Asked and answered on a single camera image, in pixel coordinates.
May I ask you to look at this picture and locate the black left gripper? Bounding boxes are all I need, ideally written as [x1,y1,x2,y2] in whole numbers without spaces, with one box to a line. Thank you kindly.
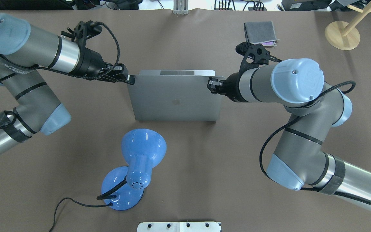
[75,48,135,85]

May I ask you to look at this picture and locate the grey laptop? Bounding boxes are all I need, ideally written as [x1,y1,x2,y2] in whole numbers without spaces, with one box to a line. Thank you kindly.
[128,70,224,121]

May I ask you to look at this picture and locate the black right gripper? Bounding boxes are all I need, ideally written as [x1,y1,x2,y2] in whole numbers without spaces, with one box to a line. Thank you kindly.
[207,72,249,103]

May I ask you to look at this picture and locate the blue desk lamp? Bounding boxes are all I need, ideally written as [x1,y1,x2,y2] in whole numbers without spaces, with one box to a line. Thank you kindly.
[97,128,167,210]

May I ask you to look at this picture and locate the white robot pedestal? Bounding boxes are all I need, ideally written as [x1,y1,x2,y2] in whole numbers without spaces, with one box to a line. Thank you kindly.
[137,221,222,232]

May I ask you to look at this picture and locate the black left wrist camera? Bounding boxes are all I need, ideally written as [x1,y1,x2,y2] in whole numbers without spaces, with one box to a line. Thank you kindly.
[61,21,102,47]

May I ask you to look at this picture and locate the aluminium frame post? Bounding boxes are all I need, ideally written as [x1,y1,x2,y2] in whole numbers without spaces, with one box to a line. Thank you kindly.
[173,0,189,15]

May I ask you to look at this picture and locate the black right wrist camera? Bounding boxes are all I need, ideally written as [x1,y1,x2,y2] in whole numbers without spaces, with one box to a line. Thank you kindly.
[235,42,282,75]

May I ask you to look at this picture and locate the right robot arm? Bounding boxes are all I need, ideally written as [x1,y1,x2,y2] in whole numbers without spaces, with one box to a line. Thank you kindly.
[207,58,371,211]

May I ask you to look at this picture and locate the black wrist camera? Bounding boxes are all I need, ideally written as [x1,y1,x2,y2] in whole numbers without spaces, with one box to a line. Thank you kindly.
[235,42,282,75]
[61,21,102,47]

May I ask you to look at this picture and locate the folded grey cloth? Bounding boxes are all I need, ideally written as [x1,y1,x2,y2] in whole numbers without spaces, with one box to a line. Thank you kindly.
[243,21,279,46]

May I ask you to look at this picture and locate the wooden cup stand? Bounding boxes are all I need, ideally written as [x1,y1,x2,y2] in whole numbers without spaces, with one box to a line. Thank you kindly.
[324,1,371,51]

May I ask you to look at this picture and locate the black lamp power cable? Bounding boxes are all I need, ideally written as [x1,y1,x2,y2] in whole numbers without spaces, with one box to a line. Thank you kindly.
[48,198,113,232]

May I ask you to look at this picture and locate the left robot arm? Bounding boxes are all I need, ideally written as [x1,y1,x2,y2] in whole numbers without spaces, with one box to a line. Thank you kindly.
[0,13,135,154]

